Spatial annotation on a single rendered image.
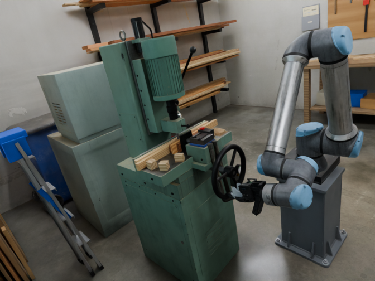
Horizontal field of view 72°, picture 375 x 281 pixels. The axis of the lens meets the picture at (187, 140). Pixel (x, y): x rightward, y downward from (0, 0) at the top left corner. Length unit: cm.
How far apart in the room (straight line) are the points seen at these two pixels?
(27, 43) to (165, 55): 240
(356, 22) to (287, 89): 314
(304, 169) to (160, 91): 77
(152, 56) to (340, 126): 101
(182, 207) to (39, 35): 274
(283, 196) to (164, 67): 80
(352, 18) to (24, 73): 409
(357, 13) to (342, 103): 294
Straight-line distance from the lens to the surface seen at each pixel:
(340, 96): 142
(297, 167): 111
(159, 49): 133
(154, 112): 149
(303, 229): 195
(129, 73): 151
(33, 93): 351
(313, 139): 165
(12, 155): 176
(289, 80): 125
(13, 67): 348
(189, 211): 147
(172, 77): 135
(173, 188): 137
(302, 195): 104
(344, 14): 435
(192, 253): 163
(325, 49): 128
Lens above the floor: 149
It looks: 22 degrees down
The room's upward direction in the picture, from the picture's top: 11 degrees counter-clockwise
